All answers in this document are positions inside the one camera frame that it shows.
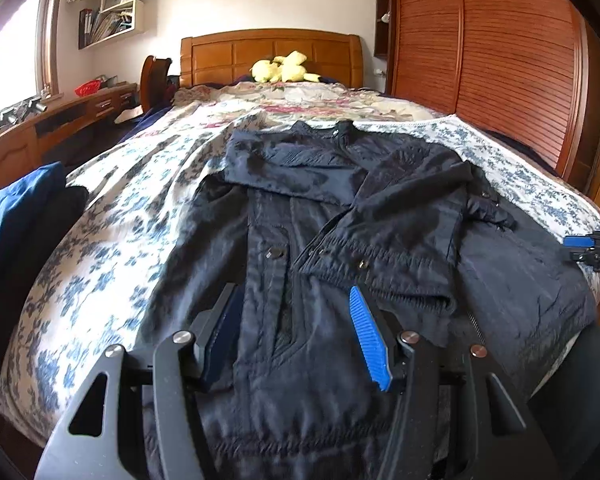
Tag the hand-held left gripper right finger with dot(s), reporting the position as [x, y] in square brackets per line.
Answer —
[370, 340]

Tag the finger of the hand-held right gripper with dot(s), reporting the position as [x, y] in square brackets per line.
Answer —
[582, 256]
[577, 241]

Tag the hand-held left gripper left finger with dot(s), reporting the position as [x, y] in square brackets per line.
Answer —
[225, 332]

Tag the black jacket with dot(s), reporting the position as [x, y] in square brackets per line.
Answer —
[405, 220]

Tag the person's black pants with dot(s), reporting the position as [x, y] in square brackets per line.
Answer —
[580, 400]

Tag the blue floral bedspread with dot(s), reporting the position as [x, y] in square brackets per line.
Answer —
[105, 240]

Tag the wooden slatted wardrobe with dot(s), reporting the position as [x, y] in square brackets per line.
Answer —
[505, 60]

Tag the white paper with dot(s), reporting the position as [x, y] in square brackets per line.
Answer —
[127, 116]

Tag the navy blue garment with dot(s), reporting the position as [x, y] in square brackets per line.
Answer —
[15, 220]

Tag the pink floral quilt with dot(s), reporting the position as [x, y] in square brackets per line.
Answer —
[305, 105]

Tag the wooden chair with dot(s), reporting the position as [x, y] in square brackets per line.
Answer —
[152, 85]

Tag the yellow plush toy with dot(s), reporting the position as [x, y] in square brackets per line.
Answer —
[280, 67]

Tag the wooden bed headboard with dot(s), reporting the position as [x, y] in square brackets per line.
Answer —
[215, 57]

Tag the long wooden desk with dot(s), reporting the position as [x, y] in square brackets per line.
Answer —
[10, 155]

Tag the red bowl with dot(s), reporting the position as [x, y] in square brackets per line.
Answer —
[87, 89]

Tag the black devices on desk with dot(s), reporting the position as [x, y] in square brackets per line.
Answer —
[27, 107]

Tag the dark open side shelf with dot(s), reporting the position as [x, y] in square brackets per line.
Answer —
[382, 5]

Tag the row of books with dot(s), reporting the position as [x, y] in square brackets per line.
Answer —
[102, 27]

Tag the window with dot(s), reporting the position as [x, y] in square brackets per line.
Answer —
[10, 60]

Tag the white wall shelf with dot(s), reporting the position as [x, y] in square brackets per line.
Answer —
[137, 15]

